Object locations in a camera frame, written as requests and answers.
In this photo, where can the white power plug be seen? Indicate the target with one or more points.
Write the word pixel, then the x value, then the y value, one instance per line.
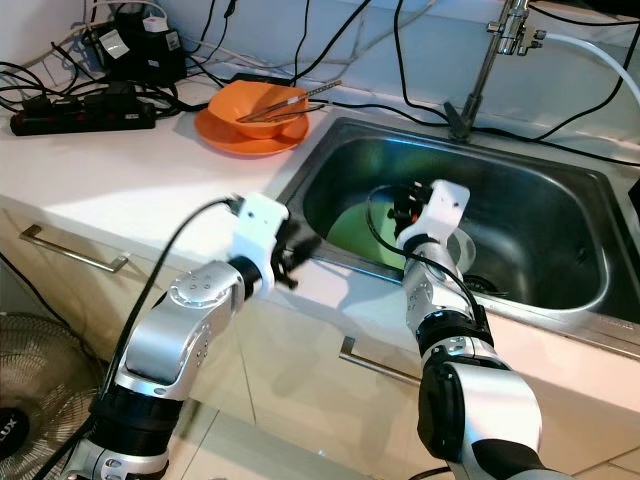
pixel 152 18

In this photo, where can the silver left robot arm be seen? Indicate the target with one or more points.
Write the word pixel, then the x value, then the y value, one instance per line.
pixel 170 340

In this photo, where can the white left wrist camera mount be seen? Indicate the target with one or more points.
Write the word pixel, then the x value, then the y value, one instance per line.
pixel 260 225

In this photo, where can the black power strip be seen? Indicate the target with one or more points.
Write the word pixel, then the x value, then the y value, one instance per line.
pixel 80 120

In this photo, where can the light green plate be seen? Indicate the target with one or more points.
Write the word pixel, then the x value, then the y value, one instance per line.
pixel 360 240

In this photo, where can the silver faucet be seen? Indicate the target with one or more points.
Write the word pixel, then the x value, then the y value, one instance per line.
pixel 460 122

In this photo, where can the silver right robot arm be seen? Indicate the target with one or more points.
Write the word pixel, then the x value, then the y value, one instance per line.
pixel 490 410

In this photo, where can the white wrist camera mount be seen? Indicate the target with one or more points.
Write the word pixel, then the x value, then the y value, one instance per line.
pixel 445 205
pixel 260 225

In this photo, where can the dark metal chopstick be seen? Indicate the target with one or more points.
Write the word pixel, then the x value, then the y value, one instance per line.
pixel 308 98

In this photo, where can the stainless steel sink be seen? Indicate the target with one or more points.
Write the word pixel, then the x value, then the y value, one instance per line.
pixel 540 210

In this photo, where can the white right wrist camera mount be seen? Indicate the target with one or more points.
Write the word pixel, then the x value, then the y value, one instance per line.
pixel 445 205

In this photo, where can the flat black power brick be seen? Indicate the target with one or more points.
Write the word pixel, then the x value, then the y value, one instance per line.
pixel 255 78

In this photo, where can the orange round plate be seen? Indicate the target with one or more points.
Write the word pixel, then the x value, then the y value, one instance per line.
pixel 250 146

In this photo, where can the grey floor fan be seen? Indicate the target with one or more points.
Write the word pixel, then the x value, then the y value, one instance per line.
pixel 30 400

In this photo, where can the orange bowl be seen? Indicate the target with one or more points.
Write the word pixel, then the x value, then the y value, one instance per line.
pixel 238 100

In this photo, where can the black power adapter box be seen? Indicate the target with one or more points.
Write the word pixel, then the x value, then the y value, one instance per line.
pixel 150 60

